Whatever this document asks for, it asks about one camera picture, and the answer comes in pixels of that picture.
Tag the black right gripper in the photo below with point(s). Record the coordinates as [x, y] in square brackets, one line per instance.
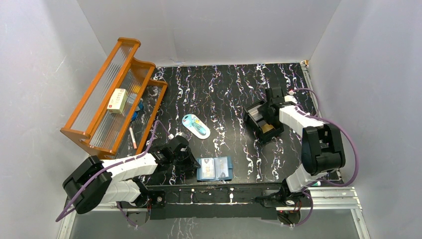
[270, 120]

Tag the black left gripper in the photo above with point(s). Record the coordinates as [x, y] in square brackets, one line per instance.
[190, 162]

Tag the blue leather card holder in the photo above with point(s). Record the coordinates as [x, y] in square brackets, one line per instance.
[215, 169]

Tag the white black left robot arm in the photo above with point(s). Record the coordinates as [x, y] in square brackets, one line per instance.
[98, 181]

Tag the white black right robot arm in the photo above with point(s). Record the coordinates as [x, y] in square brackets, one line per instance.
[322, 147]

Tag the stack of credit cards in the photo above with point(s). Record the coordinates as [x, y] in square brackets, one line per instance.
[255, 114]

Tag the black card storage box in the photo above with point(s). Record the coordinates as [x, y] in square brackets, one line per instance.
[263, 131]

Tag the blue oval blister package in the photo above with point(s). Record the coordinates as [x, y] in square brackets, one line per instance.
[196, 126]

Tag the pink pen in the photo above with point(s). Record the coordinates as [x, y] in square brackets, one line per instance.
[132, 136]

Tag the blue item on shelf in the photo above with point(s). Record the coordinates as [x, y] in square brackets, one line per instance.
[137, 111]

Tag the orange wooden shelf rack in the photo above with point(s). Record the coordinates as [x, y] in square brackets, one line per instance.
[97, 131]

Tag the white medicine box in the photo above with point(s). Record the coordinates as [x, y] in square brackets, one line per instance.
[117, 101]

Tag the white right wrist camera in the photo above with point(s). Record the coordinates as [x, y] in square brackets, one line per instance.
[290, 97]

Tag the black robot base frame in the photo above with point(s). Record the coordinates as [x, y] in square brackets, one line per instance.
[270, 201]

